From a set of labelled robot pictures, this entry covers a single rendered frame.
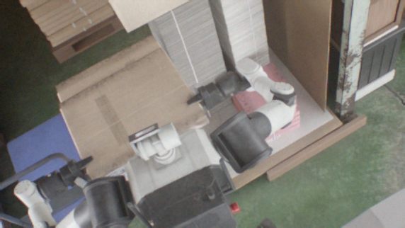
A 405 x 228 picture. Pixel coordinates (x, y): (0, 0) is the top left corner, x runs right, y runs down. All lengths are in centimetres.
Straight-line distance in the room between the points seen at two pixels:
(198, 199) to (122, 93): 73
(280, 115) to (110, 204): 57
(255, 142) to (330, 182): 146
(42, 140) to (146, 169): 180
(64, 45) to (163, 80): 182
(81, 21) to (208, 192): 245
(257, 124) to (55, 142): 188
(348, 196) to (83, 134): 153
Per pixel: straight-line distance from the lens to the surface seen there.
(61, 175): 173
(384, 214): 74
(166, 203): 125
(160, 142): 123
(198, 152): 129
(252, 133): 130
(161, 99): 176
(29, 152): 307
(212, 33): 232
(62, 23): 346
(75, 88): 199
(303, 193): 269
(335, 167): 276
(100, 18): 354
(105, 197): 133
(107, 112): 181
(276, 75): 251
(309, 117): 279
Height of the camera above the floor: 252
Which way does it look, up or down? 57 degrees down
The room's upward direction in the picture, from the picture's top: 19 degrees counter-clockwise
